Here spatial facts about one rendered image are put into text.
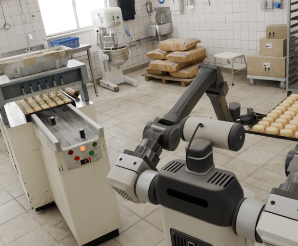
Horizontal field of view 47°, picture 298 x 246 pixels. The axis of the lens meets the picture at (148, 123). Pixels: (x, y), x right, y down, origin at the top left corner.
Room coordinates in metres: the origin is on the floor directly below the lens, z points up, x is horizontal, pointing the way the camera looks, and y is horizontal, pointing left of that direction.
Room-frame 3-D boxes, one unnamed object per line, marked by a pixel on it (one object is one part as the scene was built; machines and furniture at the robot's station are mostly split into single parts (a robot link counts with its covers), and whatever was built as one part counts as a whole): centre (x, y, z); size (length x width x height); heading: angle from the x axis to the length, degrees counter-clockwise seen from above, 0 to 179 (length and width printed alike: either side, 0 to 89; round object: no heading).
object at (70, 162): (2.00, 0.45, 0.77); 0.24 x 0.04 x 0.14; 116
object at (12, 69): (2.78, 0.83, 1.25); 0.56 x 0.29 x 0.14; 116
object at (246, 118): (1.58, -0.49, 1.03); 0.07 x 0.07 x 0.10; 3
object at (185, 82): (6.20, -0.67, 0.06); 1.20 x 0.80 x 0.11; 40
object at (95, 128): (2.94, 0.75, 0.87); 2.01 x 0.03 x 0.07; 26
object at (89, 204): (2.32, 0.61, 0.45); 0.70 x 0.34 x 0.90; 26
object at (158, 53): (6.42, -0.53, 0.47); 0.72 x 0.42 x 0.17; 128
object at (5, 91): (2.78, 0.83, 1.01); 0.72 x 0.33 x 0.34; 116
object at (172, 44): (6.17, -0.72, 0.62); 0.72 x 0.42 x 0.17; 44
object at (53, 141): (2.81, 1.01, 0.87); 2.01 x 0.03 x 0.07; 26
